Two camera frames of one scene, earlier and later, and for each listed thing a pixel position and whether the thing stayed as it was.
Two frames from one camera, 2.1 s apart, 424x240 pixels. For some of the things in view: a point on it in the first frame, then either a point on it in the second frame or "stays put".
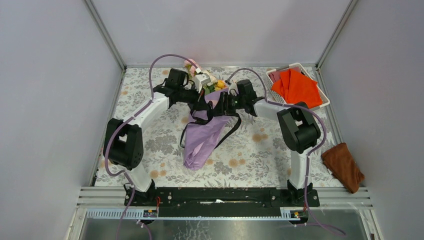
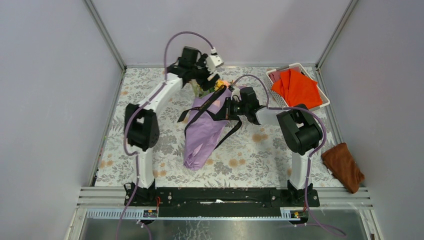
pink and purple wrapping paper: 203,131 stays put
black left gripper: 198,100 to 200,61
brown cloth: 338,160 stays put
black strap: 202,121 to 187,115
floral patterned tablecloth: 252,154 stays put
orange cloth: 295,88 stays put
